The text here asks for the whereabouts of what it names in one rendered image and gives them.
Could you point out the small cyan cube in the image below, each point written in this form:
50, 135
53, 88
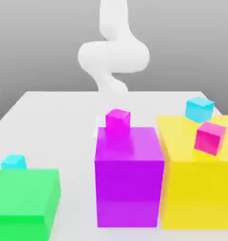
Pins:
13, 162
199, 110

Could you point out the large yellow box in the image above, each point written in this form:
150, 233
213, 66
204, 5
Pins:
196, 188

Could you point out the small magenta cube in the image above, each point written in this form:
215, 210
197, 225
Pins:
117, 120

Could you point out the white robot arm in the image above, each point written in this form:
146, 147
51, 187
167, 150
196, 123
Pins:
113, 56

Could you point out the small pink cube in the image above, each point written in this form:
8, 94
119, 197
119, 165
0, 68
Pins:
208, 139

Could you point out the large green box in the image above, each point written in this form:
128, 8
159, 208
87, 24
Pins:
21, 197

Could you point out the large purple box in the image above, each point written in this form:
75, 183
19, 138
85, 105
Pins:
128, 178

